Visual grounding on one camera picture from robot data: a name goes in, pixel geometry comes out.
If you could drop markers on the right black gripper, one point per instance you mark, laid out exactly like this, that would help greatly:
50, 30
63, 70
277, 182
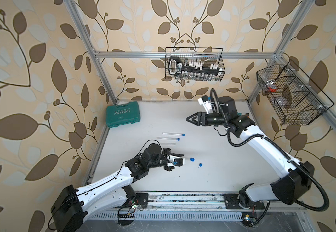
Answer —
198, 115

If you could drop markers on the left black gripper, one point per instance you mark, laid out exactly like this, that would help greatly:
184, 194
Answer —
166, 152

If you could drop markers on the clear test tube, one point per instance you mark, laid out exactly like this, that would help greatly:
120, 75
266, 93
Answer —
167, 144
186, 159
167, 138
172, 133

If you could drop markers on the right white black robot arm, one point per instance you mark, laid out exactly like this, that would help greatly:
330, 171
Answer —
295, 177

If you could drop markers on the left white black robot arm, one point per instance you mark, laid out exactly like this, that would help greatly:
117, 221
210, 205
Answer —
74, 206

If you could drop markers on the black socket holder set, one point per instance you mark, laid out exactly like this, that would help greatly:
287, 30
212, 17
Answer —
177, 67

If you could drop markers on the green plastic tool case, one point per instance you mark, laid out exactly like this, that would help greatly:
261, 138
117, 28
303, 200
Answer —
117, 115

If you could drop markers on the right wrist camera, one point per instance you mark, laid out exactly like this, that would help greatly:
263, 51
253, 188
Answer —
205, 101

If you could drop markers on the aluminium front rail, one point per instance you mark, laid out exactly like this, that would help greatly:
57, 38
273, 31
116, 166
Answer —
190, 200

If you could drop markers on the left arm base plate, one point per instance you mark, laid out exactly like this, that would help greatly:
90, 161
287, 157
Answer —
140, 200

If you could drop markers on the black wire basket back wall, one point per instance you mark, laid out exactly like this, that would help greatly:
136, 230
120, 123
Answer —
207, 56

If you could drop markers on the black wire basket wall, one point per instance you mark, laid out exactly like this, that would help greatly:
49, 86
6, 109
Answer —
207, 56
299, 100

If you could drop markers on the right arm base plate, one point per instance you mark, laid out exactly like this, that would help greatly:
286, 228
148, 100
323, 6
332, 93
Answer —
237, 201

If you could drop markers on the black wire basket right wall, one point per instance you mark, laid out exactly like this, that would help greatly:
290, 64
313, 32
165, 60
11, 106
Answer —
299, 100

